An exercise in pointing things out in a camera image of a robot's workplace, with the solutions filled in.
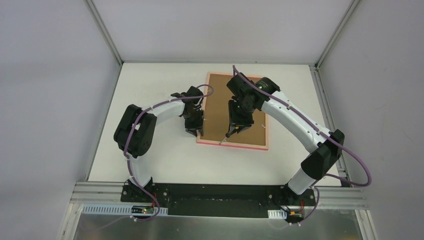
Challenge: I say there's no black yellow screwdriver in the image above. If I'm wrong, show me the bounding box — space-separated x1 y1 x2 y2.
219 132 233 145

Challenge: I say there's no right white cable duct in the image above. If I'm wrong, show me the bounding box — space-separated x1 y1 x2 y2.
267 209 287 220

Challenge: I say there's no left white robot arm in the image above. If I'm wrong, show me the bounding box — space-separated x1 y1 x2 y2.
113 86 207 203

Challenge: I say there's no left white cable duct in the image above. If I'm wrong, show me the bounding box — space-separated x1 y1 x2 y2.
81 204 168 217

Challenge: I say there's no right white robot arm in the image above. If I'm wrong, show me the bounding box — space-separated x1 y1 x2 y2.
225 73 345 205

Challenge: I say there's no pink wooden photo frame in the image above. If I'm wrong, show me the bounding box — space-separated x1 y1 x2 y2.
196 72 269 151

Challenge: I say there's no white cable duct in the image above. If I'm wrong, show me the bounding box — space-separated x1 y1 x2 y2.
81 204 168 217
267 209 287 220

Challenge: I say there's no aluminium front rail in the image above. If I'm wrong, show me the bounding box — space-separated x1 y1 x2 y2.
70 181 369 210

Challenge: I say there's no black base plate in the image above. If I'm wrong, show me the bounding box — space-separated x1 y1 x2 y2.
120 180 317 219

